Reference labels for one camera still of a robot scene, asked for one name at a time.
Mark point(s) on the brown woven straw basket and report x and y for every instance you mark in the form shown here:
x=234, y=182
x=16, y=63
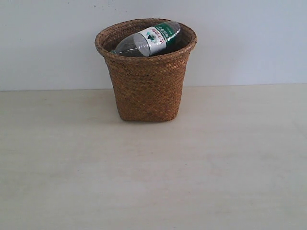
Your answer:
x=146, y=89

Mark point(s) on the clear plastic water bottle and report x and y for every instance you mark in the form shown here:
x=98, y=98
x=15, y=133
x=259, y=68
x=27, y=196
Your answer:
x=150, y=41

